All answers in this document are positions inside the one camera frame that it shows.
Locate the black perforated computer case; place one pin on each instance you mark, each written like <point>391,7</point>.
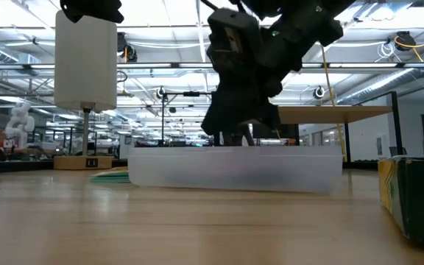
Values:
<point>290,130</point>

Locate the wooden shelf riser black legs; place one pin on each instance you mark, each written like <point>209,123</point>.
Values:
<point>329,114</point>

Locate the teal sticky note pad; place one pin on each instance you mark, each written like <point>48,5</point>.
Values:
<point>110,178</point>

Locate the green yellow crayon box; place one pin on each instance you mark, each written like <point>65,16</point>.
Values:
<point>418,198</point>

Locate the black metal table frame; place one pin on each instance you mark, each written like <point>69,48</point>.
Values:
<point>20,166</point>

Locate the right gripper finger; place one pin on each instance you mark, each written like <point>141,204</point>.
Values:
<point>226,114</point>
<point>263,114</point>

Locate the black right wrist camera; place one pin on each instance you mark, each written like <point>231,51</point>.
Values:
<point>234,40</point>

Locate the white shade wooden table lamp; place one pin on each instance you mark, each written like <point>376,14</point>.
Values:
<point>85,62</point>

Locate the clear pencil case purple lid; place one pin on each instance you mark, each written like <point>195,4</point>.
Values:
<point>234,169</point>

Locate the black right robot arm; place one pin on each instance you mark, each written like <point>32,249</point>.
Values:
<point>300,7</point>

